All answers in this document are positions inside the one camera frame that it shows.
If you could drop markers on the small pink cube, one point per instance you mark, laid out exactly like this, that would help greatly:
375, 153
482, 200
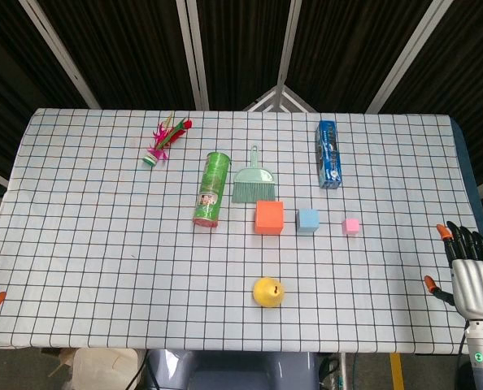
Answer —
351, 226

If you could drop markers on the green chip can red lid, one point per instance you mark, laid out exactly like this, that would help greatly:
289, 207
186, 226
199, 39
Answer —
212, 187

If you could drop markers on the grey blue robot torso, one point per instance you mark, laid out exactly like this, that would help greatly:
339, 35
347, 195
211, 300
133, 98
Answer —
233, 371

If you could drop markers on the long blue cardboard box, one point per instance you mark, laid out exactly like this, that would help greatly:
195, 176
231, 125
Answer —
329, 158

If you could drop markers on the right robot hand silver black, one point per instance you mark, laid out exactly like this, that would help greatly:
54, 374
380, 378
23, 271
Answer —
475, 284

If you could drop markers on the metal stand pole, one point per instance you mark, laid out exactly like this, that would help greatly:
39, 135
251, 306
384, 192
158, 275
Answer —
346, 371

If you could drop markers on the mint green mini broom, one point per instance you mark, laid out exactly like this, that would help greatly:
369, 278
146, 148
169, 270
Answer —
253, 183

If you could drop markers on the yellow pear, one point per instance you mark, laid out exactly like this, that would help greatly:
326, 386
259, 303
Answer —
268, 293

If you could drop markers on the light blue foam cube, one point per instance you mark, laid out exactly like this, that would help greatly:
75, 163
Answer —
307, 221

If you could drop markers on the orange foam cube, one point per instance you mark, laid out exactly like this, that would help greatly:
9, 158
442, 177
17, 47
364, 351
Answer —
269, 219

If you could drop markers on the pink feather shuttlecock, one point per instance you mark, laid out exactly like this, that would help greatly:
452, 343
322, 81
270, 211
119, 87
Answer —
166, 136

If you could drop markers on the white black checkered tablecloth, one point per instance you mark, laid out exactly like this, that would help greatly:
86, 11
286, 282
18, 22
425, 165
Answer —
103, 243

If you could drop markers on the dark folding screen white frame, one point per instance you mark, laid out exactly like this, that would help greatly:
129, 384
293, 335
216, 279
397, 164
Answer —
123, 40

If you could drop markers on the white plastic container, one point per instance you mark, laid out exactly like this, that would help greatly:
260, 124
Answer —
103, 369

